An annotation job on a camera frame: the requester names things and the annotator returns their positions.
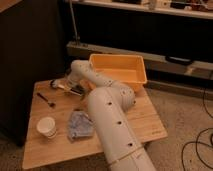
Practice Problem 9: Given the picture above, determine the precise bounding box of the metal shelf rail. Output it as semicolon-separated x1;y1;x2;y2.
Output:
66;41;213;80

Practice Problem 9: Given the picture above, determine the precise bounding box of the wooden table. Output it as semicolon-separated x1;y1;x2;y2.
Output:
22;80;168;170

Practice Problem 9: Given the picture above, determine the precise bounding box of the blue crumpled cloth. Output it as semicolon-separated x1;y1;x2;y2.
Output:
67;110;94;141

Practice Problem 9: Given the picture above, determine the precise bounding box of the striped bristle brush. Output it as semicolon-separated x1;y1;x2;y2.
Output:
50;80;84;96

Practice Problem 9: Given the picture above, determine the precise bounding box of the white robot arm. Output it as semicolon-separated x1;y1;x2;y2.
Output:
67;60;157;171

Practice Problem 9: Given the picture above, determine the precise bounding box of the black cable on floor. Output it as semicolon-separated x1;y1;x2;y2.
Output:
180;71;213;171

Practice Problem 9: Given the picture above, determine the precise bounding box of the white paper cup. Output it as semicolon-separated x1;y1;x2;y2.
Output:
36;117;57;138

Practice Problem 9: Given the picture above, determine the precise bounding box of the dark metal spoon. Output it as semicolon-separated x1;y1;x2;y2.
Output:
37;93;56;108

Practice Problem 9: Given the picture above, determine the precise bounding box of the yellow plastic bin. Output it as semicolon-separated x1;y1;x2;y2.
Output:
89;54;147;92

